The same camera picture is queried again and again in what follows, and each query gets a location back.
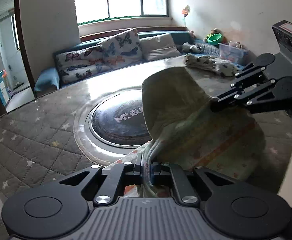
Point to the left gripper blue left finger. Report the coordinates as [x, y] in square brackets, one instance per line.
[116, 178]

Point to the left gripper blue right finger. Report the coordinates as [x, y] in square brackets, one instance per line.
[175, 178]

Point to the colourful patterned baby garment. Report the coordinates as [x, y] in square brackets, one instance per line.
[186, 130]

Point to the clear plastic storage box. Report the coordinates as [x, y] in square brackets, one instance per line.
[233, 54]

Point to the white polka dot garment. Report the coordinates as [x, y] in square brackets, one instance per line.
[214, 64]

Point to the green plastic bowl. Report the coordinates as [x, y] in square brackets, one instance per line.
[215, 39]

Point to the teddy bear toy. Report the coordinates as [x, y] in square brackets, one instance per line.
[214, 31]

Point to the grey plush toy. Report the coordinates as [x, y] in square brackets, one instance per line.
[191, 48]

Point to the beige plain cushion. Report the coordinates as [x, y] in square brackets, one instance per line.
[159, 47]

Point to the blue sofa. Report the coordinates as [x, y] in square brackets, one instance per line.
[49, 79]

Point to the long butterfly print pillow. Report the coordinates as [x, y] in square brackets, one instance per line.
[74, 66]

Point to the square butterfly print cushion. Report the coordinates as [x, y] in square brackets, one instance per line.
[122, 50]

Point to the blue white small cabinet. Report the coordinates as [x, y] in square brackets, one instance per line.
[5, 91]

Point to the grey camera box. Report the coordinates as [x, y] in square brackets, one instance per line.
[283, 34]

